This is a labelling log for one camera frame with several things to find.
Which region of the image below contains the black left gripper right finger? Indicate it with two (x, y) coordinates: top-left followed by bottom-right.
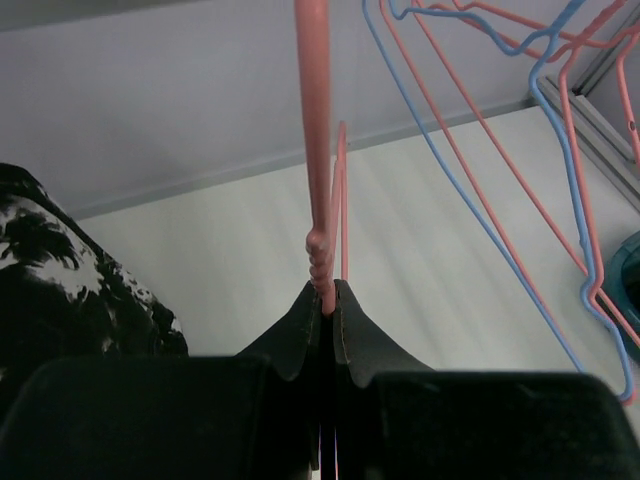
(333, 281), (639, 479)

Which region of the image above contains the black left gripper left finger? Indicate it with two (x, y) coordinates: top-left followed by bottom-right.
(1, 286), (321, 479)

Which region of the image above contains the pink wire hanger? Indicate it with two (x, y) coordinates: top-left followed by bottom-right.
(378, 0), (640, 351)
(294, 1), (349, 479)

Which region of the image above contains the black white patterned garment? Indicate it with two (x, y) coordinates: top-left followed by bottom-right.
(1, 164), (188, 409)

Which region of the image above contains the teal plastic bin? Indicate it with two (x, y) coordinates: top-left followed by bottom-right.
(608, 233), (639, 330)

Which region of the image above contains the aluminium frame post right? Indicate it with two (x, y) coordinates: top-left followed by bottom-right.
(551, 19), (639, 176)

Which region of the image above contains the pink empty wire hanger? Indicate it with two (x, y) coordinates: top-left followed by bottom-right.
(378, 0), (640, 351)

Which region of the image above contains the blue empty wire hanger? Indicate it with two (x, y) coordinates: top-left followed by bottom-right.
(360, 0), (640, 406)

